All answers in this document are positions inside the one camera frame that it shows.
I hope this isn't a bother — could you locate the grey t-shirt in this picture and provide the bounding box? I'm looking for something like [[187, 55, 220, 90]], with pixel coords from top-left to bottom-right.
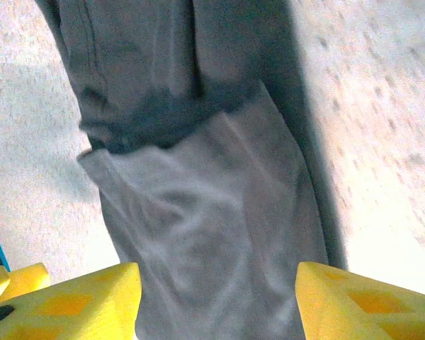
[[35, 0, 348, 340]]

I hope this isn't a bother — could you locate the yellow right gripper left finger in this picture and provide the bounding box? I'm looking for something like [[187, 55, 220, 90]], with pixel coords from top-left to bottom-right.
[[0, 261, 143, 340]]

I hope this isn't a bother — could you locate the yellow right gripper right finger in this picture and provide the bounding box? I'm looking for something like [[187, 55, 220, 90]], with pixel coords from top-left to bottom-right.
[[295, 261, 425, 340]]

